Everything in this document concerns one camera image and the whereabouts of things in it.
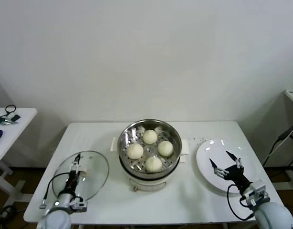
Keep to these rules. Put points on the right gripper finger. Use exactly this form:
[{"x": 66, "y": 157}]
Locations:
[
  {"x": 218, "y": 170},
  {"x": 237, "y": 162}
]

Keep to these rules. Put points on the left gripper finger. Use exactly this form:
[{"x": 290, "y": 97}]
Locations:
[{"x": 76, "y": 167}]

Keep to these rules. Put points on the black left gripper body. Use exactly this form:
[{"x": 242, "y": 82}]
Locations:
[{"x": 73, "y": 181}]

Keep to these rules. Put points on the silver hand tools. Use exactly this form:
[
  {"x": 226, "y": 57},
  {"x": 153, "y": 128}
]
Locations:
[{"x": 10, "y": 121}]

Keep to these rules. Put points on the white steamed baozi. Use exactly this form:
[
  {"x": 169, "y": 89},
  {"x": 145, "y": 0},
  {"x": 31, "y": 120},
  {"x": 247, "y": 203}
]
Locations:
[
  {"x": 153, "y": 164},
  {"x": 165, "y": 148},
  {"x": 135, "y": 151},
  {"x": 150, "y": 137}
]

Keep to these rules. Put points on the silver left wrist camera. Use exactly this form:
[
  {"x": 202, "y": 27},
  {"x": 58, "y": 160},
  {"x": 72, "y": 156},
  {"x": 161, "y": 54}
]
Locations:
[{"x": 80, "y": 206}]

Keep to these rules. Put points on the white round plate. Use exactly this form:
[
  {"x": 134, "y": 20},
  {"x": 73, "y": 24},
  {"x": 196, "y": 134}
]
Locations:
[{"x": 208, "y": 152}]

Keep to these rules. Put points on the white electric cooker pot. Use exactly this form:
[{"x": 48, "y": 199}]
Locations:
[{"x": 149, "y": 183}]

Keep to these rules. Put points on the white side table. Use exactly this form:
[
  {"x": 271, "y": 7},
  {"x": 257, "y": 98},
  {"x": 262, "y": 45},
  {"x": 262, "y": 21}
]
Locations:
[{"x": 17, "y": 133}]

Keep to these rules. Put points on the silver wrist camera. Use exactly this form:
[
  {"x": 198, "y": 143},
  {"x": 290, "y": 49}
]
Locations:
[
  {"x": 80, "y": 206},
  {"x": 256, "y": 193}
]

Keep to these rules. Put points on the glass pot lid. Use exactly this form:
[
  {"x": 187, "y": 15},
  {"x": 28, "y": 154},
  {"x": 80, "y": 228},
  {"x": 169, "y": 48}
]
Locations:
[{"x": 96, "y": 167}]

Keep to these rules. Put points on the perforated steel steamer basket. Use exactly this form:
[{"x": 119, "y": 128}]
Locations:
[{"x": 170, "y": 133}]

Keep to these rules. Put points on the small black device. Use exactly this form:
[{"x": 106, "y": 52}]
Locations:
[{"x": 15, "y": 117}]

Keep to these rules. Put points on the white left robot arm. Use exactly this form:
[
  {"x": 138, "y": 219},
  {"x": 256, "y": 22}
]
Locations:
[{"x": 57, "y": 219}]

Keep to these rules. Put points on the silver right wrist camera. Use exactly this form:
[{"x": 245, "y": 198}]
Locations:
[{"x": 256, "y": 193}]

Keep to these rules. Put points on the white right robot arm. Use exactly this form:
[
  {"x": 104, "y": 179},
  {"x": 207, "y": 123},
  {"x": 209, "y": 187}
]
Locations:
[{"x": 273, "y": 217}]

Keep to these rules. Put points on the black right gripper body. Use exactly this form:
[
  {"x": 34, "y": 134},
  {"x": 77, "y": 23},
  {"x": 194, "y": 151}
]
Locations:
[{"x": 237, "y": 175}]

